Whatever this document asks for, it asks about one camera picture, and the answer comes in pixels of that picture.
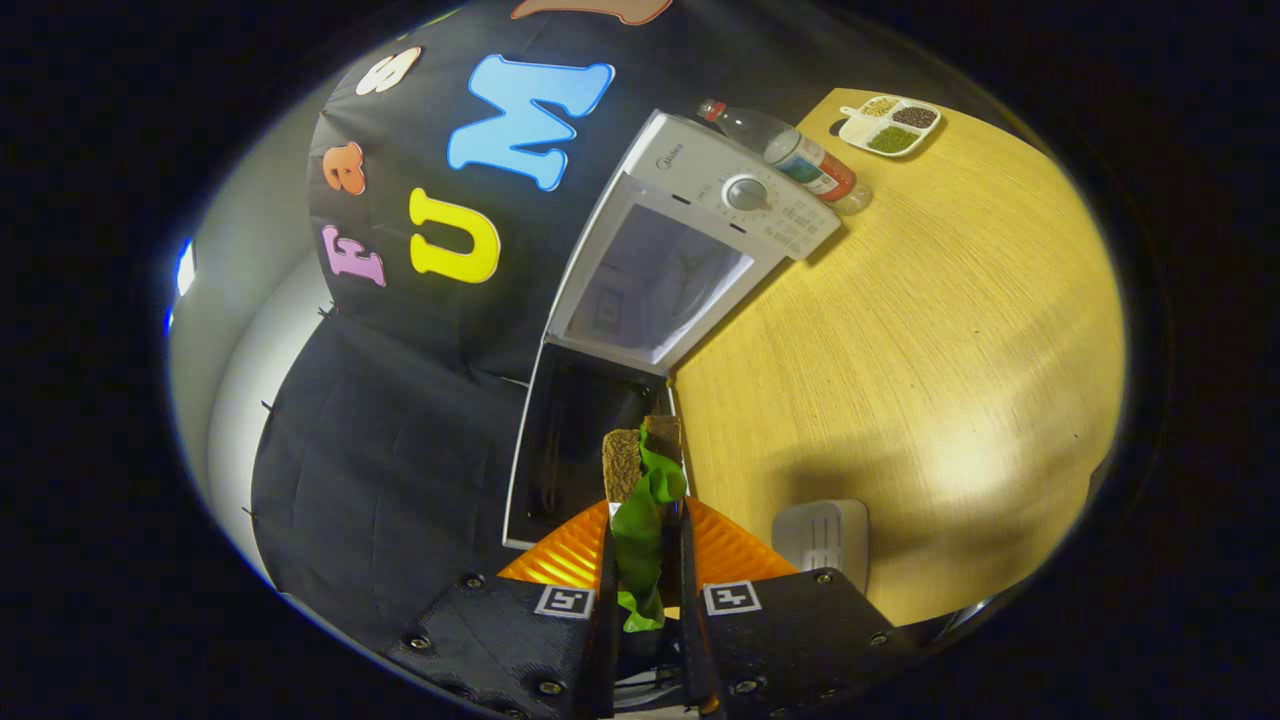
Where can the white microwave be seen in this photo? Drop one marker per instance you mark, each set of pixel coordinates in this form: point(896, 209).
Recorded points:
point(690, 170)

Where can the clear bottle with red label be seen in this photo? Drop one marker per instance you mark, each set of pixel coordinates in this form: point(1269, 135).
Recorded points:
point(800, 155)

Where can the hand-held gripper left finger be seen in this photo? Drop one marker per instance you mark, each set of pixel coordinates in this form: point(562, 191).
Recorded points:
point(520, 630)

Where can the white ridged plate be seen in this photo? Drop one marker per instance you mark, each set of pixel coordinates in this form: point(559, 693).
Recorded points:
point(820, 535)

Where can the white divided spice dish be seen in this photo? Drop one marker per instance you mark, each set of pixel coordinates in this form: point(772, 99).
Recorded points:
point(890, 125)

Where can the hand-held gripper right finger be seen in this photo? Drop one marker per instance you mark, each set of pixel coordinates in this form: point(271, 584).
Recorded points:
point(790, 630)

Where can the black backdrop cloth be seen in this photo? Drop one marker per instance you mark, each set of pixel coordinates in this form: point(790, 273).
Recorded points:
point(400, 470)

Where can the lettuce sandwich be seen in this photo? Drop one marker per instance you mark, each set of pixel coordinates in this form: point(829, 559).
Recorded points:
point(640, 520)

